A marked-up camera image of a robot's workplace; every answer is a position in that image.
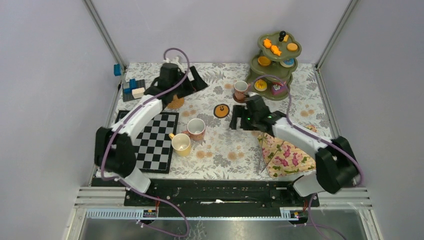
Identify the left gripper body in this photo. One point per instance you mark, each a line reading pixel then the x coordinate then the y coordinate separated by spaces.
pixel 185 88

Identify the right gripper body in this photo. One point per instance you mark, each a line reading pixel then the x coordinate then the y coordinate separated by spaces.
pixel 251 120

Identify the black orange face coaster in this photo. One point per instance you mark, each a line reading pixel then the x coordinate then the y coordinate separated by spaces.
pixel 221 111

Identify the yellow frosted donut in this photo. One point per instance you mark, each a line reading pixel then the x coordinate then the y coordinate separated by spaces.
pixel 260 85

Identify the purple candy packet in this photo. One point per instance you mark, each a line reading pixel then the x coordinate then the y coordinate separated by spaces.
pixel 277 90

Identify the pink strawberry cake slice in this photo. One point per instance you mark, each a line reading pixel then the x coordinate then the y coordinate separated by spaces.
pixel 282 84

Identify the large pink floral mug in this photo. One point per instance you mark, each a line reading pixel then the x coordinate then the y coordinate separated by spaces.
pixel 195 129

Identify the metal tongs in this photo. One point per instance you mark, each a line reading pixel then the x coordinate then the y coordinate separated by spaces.
pixel 273 159

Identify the blue frosted donut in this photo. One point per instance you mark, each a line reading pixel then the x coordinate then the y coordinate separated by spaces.
pixel 288 63

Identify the small orange cookie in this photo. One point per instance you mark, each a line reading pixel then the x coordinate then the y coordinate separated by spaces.
pixel 275 50

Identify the orange bear cookie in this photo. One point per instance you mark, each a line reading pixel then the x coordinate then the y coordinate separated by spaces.
pixel 267 43

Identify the round orange biscuit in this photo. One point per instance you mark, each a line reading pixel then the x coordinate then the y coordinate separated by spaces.
pixel 292 47

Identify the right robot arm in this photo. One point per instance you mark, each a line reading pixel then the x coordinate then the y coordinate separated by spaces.
pixel 335 163

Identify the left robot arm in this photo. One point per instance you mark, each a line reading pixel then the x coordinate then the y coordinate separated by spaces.
pixel 114 146

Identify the green three-tier serving stand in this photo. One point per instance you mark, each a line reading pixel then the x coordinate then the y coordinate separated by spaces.
pixel 274 72

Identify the floral snack tray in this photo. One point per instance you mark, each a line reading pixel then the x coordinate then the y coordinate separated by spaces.
pixel 298 161

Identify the floral tablecloth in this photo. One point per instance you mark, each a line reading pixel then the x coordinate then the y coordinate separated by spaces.
pixel 227 154

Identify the toy block set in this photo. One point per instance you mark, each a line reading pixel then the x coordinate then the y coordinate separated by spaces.
pixel 133 89

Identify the yellow mug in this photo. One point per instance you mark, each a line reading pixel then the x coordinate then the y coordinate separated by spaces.
pixel 181 143

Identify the black white chessboard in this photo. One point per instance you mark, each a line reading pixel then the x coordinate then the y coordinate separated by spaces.
pixel 153 146

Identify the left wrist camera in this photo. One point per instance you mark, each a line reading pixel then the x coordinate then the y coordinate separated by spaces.
pixel 176 60

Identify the blue clip on frame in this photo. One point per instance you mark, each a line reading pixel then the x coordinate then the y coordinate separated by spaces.
pixel 117 70

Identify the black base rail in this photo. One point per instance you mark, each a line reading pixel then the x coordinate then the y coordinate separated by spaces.
pixel 228 198

